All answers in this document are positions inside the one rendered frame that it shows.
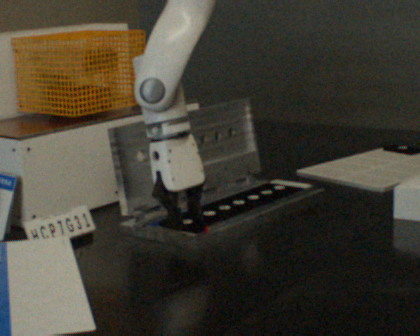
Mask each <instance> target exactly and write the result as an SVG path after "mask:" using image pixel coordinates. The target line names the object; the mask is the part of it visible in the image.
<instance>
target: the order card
mask: <svg viewBox="0 0 420 336"><path fill-rule="evenodd" d="M23 226H24V227H25V232H26V234H27V235H28V239H29V240H33V239H46V238H53V237H69V238H70V237H74V236H76V235H81V234H83V233H87V232H89V231H93V230H95V229H96V228H95V226H94V222H93V220H92V217H91V215H90V212H89V209H88V207H87V204H86V203H85V204H83V205H78V206H76V207H73V208H69V209H66V210H62V211H59V212H55V213H52V214H48V215H45V216H41V217H38V218H36V219H32V220H30V221H25V222H23Z"/></svg>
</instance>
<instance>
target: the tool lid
mask: <svg viewBox="0 0 420 336"><path fill-rule="evenodd" d="M187 112H188V119H189V123H190V126H191V129H189V130H186V133H189V134H192V136H193V138H194V140H195V143H196V145H197V147H198V152H199V154H200V159H201V161H202V167H203V171H204V173H205V178H207V181H206V182H205V185H204V187H203V189H202V190H206V189H210V188H212V187H215V188H216V187H218V189H219V190H218V191H216V192H221V191H223V190H226V189H230V188H232V187H235V186H236V182H235V180H238V179H240V178H244V177H247V176H248V175H247V172H248V171H250V172H251V173H259V172H261V166H260V161H259V157H258V147H257V143H256V134H255V129H254V120H253V116H252V111H251V102H250V98H248V99H240V100H237V101H230V102H227V103H221V104H217V105H211V106H208V107H205V108H198V109H195V110H188V111H187ZM228 129H231V131H232V136H231V137H230V136H229V135H228ZM215 132H217V133H218V135H219V138H218V140H216V139H215V138H214V134H215ZM107 133H108V137H109V141H110V149H111V153H112V161H113V165H114V173H115V177H116V181H117V189H118V193H119V201H120V206H121V213H122V215H131V214H134V213H135V211H134V208H137V207H140V210H147V209H149V208H153V207H155V206H156V207H159V208H160V210H158V212H161V211H163V210H167V208H166V209H165V208H164V207H163V204H162V203H160V202H159V201H158V200H157V199H155V198H153V196H152V195H151V194H152V192H153V187H154V182H153V175H152V171H151V158H150V143H151V140H153V137H150V138H148V137H147V131H146V127H145V124H144V121H140V122H134V123H131V124H124V125H121V126H118V127H112V128H109V129H108V130H107ZM201 136H203V137H204V138H205V142H204V144H203V145H202V143H201V142H200V137H201ZM139 151H140V152H142V161H139V160H138V159H137V153H138V152H139Z"/></svg>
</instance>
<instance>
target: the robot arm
mask: <svg viewBox="0 0 420 336"><path fill-rule="evenodd" d="M217 1H218V0H168V2H167V4H166V8H165V9H164V11H163V12H162V13H161V16H160V17H159V19H158V21H157V24H156V25H155V26H154V29H153V30H152V34H151V35H150V39H149V41H148V42H147V46H146V49H145V52H144V54H143V55H138V56H137V57H136V58H133V60H132V62H133V69H134V73H135V85H134V95H135V99H136V101H137V103H138V104H139V105H140V106H141V107H142V113H143V117H144V124H145V127H146V131H147V137H148V138H150V137H153V140H151V143H150V158H151V171H152V175H153V182H154V187H153V192H152V194H151V195H152V196H153V198H155V199H157V200H158V201H159V202H160V203H162V204H163V207H164V208H165V209H166V208H167V215H168V218H169V221H170V227H171V228H172V229H175V228H182V227H184V220H183V217H182V213H181V208H180V207H177V206H178V192H179V191H181V190H184V191H185V192H186V196H187V197H188V200H189V201H186V204H187V208H188V215H189V217H190V218H193V219H197V220H204V217H203V214H202V207H201V203H200V199H202V195H201V194H202V189H203V187H204V185H205V182H206V181H207V178H205V173H204V171H203V167H202V161H201V159H200V154H199V152H198V147H197V145H196V143H195V140H194V138H193V136H192V134H189V133H186V130H189V129H191V126H190V123H189V119H188V112H187V109H186V102H185V99H184V92H183V88H182V81H181V79H182V76H183V74H184V71H185V69H186V66H187V64H188V62H189V59H190V57H191V55H192V53H193V50H194V48H195V47H196V44H197V43H198V41H199V39H200V37H201V35H203V32H204V31H205V29H206V28H207V25H208V23H209V21H210V19H211V17H212V14H213V12H214V9H215V7H216V3H217ZM191 189H192V192H191ZM170 195H172V199H170Z"/></svg>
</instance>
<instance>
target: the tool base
mask: <svg viewBox="0 0 420 336"><path fill-rule="evenodd" d="M258 177H259V174H256V175H248V176H247V177H244V178H240V179H241V180H237V181H235V182H236V186H235V187H232V188H230V189H226V190H223V191H221V192H216V191H218V190H219V189H218V187H216V188H214V189H209V190H207V191H205V192H202V194H201V195H202V199H200V203H201V205H202V204H205V203H209V202H211V201H215V200H217V199H221V198H223V197H225V196H229V195H231V194H235V193H237V192H241V191H243V190H245V189H249V188H251V187H256V186H257V185H261V184H264V183H267V182H268V180H263V181H261V180H256V178H258ZM326 199H327V189H317V190H315V191H314V192H309V193H308V194H305V195H302V196H299V197H297V198H295V199H291V200H290V201H286V202H284V203H281V204H279V205H277V206H274V207H272V208H268V209H266V210H263V211H261V212H259V213H256V214H254V215H250V216H248V217H244V218H242V219H241V220H237V221H235V222H232V223H230V224H226V225H224V226H223V227H219V228H217V229H214V230H212V231H203V232H202V233H200V234H196V235H191V234H186V235H185V236H183V235H182V234H185V233H181V232H179V231H172V230H169V229H162V228H159V227H152V226H149V225H146V224H149V223H150V222H154V221H156V220H161V219H163V218H165V217H168V215H167V210H163V211H161V212H158V210H160V208H159V207H156V208H152V209H150V210H146V211H144V212H142V211H139V210H137V211H135V213H134V214H131V215H128V217H126V221H127V222H123V223H121V224H119V232H120V233H122V234H126V235H128V236H135V237H138V238H144V239H147V240H153V241H156V242H159V243H165V244H168V245H175V246H177V247H181V248H187V249H190V250H196V251H200V250H204V249H205V248H209V247H211V246H212V245H216V244H218V243H221V242H223V241H226V240H228V239H230V238H233V237H235V236H238V235H240V234H243V233H245V232H247V231H250V230H252V229H256V228H257V227H261V226H263V225H264V224H268V223H269V222H272V221H275V220H278V219H279V218H282V217H285V216H286V215H290V214H291V213H295V212H297V211H298V210H302V209H304V208H307V207H309V206H312V205H314V204H316V203H319V202H321V201H324V200H326ZM185 201H189V200H188V197H186V198H184V199H180V205H179V206H177V207H180V208H181V212H183V211H184V210H188V208H187V204H186V202H185ZM183 202H184V203H183ZM149 213H150V214H149ZM147 214H148V215H147ZM142 225H146V227H142Z"/></svg>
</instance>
